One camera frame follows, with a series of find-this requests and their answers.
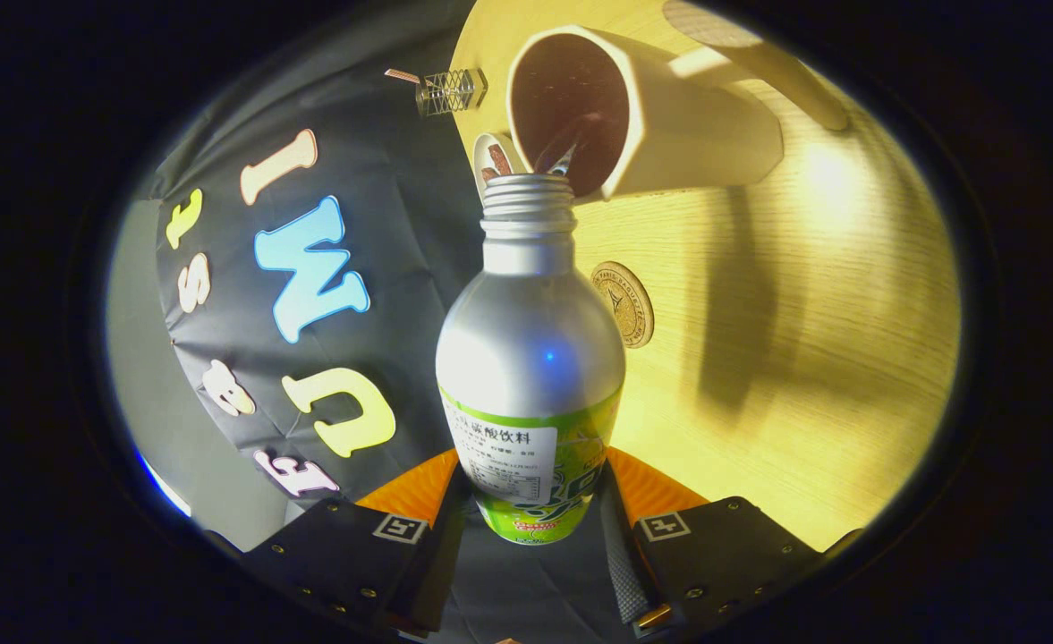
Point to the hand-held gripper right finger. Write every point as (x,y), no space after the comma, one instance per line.
(620,563)

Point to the round cork coaster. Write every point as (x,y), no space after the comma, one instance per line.
(629,304)

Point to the white oval plate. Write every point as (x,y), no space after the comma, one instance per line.
(481,148)

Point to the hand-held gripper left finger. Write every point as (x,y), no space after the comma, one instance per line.
(329,555)

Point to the silver green juice bottle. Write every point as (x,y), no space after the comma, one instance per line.
(530,340)

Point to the wooden table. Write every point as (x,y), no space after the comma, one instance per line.
(848,358)

